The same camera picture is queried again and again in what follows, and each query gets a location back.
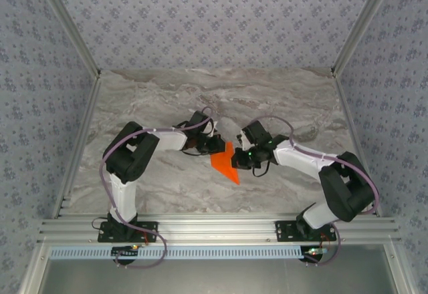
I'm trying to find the grey metal sheet panel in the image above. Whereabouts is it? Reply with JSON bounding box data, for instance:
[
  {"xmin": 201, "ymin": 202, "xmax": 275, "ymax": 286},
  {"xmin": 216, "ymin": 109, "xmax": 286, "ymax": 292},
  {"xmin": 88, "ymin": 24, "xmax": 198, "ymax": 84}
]
[{"xmin": 39, "ymin": 244, "xmax": 399, "ymax": 294}]

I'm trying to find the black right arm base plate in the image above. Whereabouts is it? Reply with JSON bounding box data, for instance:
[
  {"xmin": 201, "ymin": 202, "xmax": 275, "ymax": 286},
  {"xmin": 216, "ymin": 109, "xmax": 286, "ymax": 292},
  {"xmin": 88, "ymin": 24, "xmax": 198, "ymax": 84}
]
[{"xmin": 274, "ymin": 220, "xmax": 336, "ymax": 243}]

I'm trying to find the aluminium frame post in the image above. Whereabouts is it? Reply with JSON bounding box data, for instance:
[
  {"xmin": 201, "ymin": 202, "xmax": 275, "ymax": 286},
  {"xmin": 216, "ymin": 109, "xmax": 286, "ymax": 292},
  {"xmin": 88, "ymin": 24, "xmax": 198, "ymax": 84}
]
[
  {"xmin": 330, "ymin": 0, "xmax": 398, "ymax": 76},
  {"xmin": 33, "ymin": 0, "xmax": 102, "ymax": 78}
]

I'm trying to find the aluminium table side rail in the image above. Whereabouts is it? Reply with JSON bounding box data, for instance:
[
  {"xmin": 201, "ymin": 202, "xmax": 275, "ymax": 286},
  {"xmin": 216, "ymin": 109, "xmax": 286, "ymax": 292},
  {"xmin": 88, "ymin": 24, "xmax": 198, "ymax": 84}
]
[
  {"xmin": 332, "ymin": 69, "xmax": 383, "ymax": 218},
  {"xmin": 51, "ymin": 73, "xmax": 103, "ymax": 220}
]

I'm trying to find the black controller board with LED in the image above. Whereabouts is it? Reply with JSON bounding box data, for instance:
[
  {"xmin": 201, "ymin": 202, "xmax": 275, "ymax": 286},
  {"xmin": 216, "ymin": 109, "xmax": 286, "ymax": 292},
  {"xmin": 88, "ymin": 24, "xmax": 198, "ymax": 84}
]
[
  {"xmin": 111, "ymin": 245, "xmax": 140, "ymax": 261},
  {"xmin": 302, "ymin": 246, "xmax": 328, "ymax": 262}
]

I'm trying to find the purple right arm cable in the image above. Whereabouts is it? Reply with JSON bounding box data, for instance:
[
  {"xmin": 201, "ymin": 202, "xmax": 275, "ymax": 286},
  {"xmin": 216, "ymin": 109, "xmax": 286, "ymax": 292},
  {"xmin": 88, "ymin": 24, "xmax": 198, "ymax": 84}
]
[{"xmin": 252, "ymin": 116, "xmax": 381, "ymax": 267}]

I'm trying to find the aluminium cross beam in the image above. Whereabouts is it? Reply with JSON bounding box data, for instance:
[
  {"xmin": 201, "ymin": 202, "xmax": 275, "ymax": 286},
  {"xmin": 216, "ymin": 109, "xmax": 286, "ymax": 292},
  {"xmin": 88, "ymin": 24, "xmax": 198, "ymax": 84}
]
[{"xmin": 36, "ymin": 216, "xmax": 402, "ymax": 245}]

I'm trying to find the aluminium frame leg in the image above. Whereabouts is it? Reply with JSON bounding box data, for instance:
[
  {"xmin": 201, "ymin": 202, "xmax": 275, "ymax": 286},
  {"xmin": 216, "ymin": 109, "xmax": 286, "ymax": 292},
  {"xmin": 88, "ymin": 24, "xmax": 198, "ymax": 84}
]
[
  {"xmin": 384, "ymin": 242, "xmax": 414, "ymax": 294},
  {"xmin": 19, "ymin": 242, "xmax": 51, "ymax": 294}
]

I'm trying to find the orange paper sheet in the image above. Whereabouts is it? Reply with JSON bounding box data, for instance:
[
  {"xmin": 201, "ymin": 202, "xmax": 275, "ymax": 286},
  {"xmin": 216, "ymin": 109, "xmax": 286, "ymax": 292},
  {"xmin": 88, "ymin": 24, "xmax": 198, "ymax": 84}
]
[{"xmin": 209, "ymin": 141, "xmax": 241, "ymax": 186}]

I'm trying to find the slotted grey cable duct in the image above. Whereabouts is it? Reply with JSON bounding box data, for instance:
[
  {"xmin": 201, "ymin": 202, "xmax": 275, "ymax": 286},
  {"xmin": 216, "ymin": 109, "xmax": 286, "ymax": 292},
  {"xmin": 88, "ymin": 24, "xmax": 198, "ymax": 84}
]
[{"xmin": 49, "ymin": 245, "xmax": 306, "ymax": 261}]

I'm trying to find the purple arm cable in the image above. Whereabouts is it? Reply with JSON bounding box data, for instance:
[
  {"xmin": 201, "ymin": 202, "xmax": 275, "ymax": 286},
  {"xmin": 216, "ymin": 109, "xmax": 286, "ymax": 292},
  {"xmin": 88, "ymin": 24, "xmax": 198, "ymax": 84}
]
[
  {"xmin": 100, "ymin": 106, "xmax": 215, "ymax": 271},
  {"xmin": 252, "ymin": 116, "xmax": 381, "ymax": 267}
]

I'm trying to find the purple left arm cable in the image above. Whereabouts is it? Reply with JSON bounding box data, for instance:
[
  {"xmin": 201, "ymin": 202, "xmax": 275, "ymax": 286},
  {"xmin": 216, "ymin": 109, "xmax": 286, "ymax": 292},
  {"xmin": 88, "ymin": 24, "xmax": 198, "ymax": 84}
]
[{"xmin": 100, "ymin": 106, "xmax": 215, "ymax": 271}]

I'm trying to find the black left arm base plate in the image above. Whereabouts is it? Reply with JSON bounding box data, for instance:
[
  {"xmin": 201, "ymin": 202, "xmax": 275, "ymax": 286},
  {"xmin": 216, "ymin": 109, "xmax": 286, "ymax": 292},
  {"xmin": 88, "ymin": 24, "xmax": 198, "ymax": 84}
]
[{"xmin": 97, "ymin": 220, "xmax": 158, "ymax": 243}]

